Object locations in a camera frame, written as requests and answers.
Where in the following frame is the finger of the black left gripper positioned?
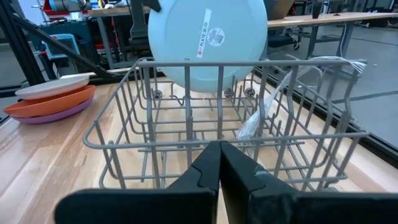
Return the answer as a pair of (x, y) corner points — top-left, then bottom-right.
(143, 0), (162, 13)

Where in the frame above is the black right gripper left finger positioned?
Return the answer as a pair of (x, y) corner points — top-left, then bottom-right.
(54, 140), (221, 224)

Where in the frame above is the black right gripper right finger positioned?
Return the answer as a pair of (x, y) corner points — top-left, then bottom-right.
(220, 140), (398, 224)

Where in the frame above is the large pale blue plate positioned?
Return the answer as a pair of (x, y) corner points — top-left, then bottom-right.
(147, 0), (269, 93)

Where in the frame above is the small cream plate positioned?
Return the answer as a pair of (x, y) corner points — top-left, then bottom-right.
(14, 75), (90, 101)

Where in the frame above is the purple plate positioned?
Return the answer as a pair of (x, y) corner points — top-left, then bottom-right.
(11, 95), (95, 125)

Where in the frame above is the orange plate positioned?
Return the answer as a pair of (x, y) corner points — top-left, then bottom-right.
(3, 85), (96, 118)

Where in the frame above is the wooden workbench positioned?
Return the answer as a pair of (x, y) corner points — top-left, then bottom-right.
(86, 6), (150, 70)

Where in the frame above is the dark blue equipment cabinet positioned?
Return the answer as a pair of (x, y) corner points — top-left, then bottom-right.
(27, 20), (100, 78)

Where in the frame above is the light blue device box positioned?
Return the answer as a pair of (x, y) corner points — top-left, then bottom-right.
(42, 33), (81, 62)

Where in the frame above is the brown cardboard box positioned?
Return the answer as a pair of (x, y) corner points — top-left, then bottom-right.
(270, 0), (296, 21)

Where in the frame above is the black office chair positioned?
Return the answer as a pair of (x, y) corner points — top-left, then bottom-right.
(267, 32), (301, 50)

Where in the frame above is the black cup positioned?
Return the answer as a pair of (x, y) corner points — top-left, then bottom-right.
(312, 1), (324, 19)

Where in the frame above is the long wooden table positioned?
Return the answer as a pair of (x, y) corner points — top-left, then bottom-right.
(267, 11), (398, 60)

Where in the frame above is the grey wire dish rack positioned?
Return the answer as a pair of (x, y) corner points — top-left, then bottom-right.
(82, 55), (371, 191)

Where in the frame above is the black table edge rail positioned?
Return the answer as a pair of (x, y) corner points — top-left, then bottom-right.
(253, 67), (398, 170)

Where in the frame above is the black aluminium rig frame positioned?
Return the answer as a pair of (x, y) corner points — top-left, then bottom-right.
(0, 0), (165, 86)

